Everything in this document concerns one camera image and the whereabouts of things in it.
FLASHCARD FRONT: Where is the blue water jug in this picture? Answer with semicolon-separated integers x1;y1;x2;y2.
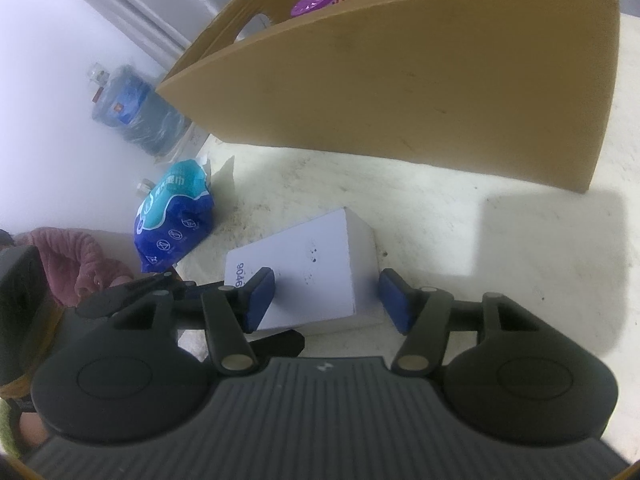
88;63;191;157

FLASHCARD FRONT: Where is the pink padded jacket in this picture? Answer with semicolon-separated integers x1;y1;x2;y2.
13;228;134;307

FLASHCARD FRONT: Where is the blue tissue pack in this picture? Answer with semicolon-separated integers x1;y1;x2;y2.
134;159;214;273

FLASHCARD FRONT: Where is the white rectangular carton box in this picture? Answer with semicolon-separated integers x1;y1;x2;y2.
224;208;384;335

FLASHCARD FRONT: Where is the brown cardboard box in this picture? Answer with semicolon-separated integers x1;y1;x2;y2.
158;0;620;193

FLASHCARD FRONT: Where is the purple lid air freshener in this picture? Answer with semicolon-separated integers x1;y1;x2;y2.
290;0;341;18

